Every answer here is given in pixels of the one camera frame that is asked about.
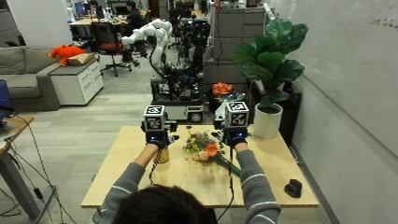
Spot person's left hand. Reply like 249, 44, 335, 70
142, 120, 182, 149

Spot person's right hand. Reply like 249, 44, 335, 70
212, 119, 252, 148

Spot left glove marker cube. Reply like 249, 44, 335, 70
143, 105, 167, 133

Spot glove marker cube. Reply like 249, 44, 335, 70
216, 101, 252, 128
143, 105, 167, 133

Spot right glove marker cube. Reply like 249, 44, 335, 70
216, 101, 252, 128

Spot flower bouquet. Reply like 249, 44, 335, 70
182, 125, 243, 177

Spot white plant pot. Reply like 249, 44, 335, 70
253, 102, 284, 140

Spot wooden table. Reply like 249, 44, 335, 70
80, 124, 321, 209

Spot orange flowers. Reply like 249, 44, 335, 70
212, 81, 236, 97

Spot black robot cart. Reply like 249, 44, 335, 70
150, 18, 212, 123

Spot the person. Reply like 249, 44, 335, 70
96, 141, 284, 224

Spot black device on table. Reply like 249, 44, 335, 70
284, 178, 304, 199

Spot white drawer cabinet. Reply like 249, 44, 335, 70
48, 59, 104, 106

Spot large green leafy plant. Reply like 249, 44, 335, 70
233, 18, 312, 108

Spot grey filing cabinets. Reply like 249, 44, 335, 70
201, 7, 268, 93

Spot brown paper bag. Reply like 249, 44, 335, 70
67, 52, 98, 67

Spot black office chair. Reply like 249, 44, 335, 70
90, 21, 135, 78

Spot wooden side desk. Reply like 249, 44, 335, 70
0, 115, 56, 220

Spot orange plush toy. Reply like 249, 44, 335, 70
48, 45, 87, 67

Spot grey sofa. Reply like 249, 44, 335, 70
0, 46, 63, 112

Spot blue laptop screen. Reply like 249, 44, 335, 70
0, 79, 15, 113

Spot black glove cable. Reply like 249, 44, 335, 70
216, 146, 237, 222
148, 147, 164, 186

